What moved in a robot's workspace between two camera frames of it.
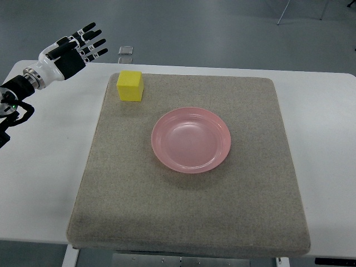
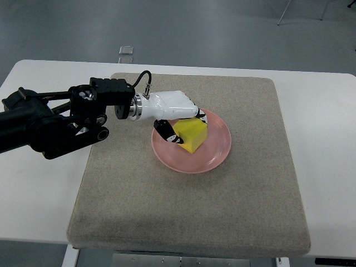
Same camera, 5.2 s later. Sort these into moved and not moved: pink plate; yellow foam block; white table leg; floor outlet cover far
Moved: yellow foam block
Not moved: floor outlet cover far; white table leg; pink plate
